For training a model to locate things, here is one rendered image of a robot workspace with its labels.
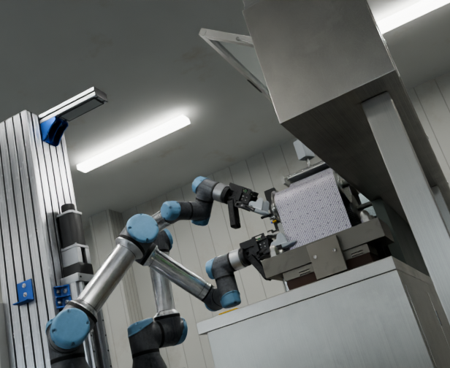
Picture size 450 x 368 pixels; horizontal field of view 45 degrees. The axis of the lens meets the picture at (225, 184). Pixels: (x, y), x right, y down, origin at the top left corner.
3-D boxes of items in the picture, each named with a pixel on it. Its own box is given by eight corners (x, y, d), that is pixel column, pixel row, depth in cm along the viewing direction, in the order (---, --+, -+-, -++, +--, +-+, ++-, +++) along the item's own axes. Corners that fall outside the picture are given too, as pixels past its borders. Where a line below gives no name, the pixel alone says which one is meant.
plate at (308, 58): (437, 263, 383) (421, 223, 393) (478, 250, 373) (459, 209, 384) (271, 128, 114) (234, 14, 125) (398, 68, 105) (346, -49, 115)
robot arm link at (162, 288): (149, 350, 239) (131, 231, 254) (177, 345, 248) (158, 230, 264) (164, 347, 230) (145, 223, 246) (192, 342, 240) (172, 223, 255)
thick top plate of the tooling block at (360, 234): (283, 281, 190) (278, 264, 192) (394, 242, 176) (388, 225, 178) (266, 278, 176) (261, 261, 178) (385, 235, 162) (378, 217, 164)
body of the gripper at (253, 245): (264, 231, 197) (236, 243, 201) (271, 254, 194) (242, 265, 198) (272, 234, 204) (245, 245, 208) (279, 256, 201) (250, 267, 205)
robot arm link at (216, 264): (216, 282, 210) (211, 261, 213) (241, 273, 206) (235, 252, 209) (207, 281, 203) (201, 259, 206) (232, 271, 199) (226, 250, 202)
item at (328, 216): (295, 264, 194) (280, 216, 200) (357, 242, 185) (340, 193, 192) (294, 264, 193) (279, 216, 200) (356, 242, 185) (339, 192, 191)
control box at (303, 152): (305, 163, 271) (299, 145, 275) (315, 156, 267) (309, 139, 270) (296, 161, 267) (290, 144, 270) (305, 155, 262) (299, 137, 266)
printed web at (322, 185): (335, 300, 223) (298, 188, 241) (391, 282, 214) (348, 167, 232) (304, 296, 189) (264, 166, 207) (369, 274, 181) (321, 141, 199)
